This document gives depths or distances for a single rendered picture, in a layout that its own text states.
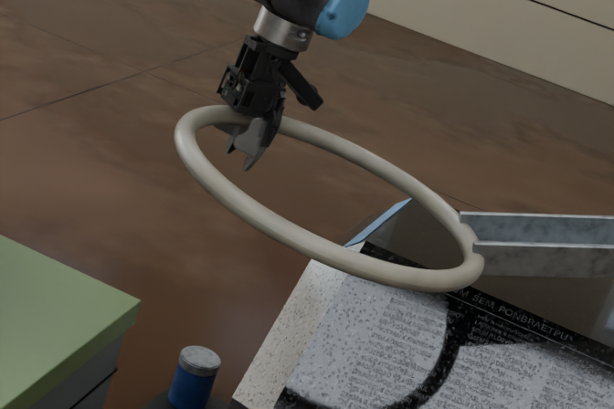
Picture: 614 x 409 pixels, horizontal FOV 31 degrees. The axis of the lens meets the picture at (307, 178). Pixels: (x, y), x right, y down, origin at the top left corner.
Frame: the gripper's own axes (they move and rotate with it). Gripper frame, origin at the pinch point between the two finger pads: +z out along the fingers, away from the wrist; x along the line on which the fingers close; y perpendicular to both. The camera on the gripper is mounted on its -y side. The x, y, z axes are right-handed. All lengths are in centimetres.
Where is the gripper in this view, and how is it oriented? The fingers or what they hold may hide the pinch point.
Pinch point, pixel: (242, 155)
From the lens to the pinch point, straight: 178.3
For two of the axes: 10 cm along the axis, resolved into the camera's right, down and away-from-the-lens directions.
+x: 5.0, 5.0, -7.1
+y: -7.7, -1.0, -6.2
